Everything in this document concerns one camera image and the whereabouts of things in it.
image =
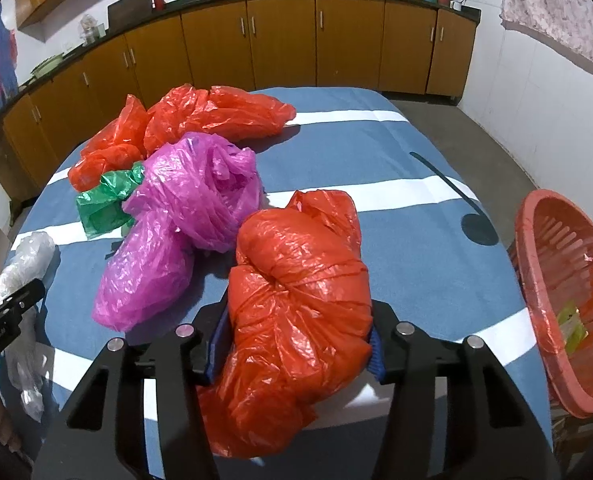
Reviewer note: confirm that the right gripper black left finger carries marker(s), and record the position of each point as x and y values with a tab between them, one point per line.
100	434

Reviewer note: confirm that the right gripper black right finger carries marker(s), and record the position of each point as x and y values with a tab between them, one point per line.
455	411

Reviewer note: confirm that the clear plastic bag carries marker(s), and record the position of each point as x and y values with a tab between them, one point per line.
31	259

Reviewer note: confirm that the knotted red plastic bag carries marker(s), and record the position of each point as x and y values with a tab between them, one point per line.
300	305

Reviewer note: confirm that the magenta plastic bag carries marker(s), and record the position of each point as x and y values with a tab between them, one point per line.
195	195

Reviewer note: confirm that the orange lower kitchen cabinets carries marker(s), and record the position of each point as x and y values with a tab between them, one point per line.
392	46

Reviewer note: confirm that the dark green plastic bag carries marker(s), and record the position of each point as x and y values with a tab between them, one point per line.
101	208

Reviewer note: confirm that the red plastic basket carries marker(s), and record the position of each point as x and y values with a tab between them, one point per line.
552	254

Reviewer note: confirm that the red plastic bag pointed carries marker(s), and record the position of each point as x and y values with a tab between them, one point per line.
116	147

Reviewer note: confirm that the green basin on counter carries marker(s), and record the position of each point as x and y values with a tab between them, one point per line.
47	66

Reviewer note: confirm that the glass jars on counter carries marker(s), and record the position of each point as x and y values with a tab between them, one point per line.
91	30

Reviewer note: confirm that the wide red plastic bag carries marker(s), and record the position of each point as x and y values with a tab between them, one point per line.
230	112

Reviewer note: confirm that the dark cutting board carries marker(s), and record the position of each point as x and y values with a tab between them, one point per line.
126	12

